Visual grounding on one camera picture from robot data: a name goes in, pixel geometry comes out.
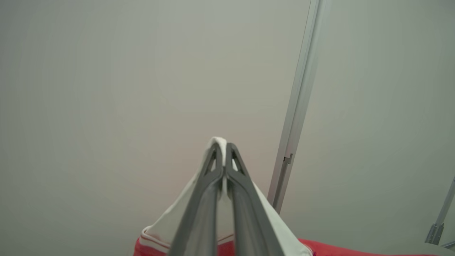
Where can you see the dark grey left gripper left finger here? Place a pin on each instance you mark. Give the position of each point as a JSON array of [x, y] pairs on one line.
[[199, 206]]

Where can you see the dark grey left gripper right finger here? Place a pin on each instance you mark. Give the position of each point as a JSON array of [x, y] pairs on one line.
[[249, 209]]

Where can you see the red basketball jersey black lettering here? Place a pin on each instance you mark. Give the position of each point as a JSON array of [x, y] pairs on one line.
[[272, 222]]

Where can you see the upright grey metal frame post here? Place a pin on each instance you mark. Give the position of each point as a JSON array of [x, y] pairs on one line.
[[298, 99]]

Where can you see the slanted grey metal frame post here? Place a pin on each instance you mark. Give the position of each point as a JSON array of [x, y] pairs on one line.
[[440, 217]]

